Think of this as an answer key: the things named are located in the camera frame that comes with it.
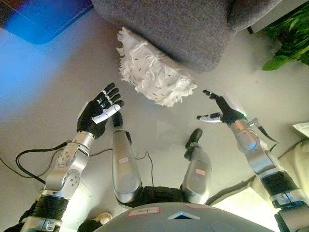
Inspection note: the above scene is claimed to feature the grey fabric armchair sofa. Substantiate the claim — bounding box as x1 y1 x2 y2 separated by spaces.
91 0 282 74

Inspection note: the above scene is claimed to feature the grey robot torso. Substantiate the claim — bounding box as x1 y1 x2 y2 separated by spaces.
93 202 276 232

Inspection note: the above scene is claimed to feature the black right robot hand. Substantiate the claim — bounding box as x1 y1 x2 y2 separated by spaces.
197 89 246 124

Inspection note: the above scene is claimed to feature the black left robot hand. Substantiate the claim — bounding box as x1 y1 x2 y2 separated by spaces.
76 83 125 141

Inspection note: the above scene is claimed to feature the silver robot leg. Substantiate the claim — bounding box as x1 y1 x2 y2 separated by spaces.
112 112 143 205
181 128 213 205

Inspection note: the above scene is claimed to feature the green leafy potted plant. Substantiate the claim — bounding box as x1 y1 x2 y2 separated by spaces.
262 3 309 71

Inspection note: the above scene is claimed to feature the silver right robot leg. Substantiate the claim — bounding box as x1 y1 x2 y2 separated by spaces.
181 128 213 205

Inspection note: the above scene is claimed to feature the thin black floor cable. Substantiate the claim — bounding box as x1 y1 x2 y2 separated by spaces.
135 151 155 187

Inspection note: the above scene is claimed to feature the brown furry object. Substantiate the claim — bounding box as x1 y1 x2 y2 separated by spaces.
78 212 113 232

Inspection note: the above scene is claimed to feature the white fringed pillow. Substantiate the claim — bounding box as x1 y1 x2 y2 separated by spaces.
116 27 198 108

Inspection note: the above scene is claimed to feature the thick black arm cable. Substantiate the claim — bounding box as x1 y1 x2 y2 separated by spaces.
15 142 68 186

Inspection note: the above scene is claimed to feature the silver left robot leg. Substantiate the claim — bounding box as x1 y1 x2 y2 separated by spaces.
112 112 143 205

